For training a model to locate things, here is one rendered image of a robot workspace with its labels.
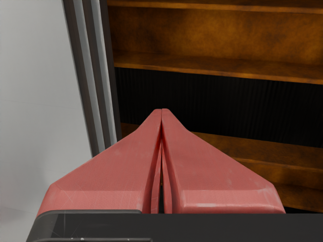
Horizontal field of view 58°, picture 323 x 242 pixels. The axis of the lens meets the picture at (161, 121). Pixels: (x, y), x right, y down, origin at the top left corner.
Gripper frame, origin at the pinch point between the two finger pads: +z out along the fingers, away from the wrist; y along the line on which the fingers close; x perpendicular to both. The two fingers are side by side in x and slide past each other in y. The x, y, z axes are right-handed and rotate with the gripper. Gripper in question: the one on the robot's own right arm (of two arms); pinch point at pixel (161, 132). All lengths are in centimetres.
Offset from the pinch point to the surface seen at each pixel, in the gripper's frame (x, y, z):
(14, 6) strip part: -2.1, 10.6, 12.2
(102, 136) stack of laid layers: 9.9, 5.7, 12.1
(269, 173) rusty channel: 25.9, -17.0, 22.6
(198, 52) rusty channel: 7.3, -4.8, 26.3
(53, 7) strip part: -2.1, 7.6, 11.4
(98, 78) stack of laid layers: 4.2, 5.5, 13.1
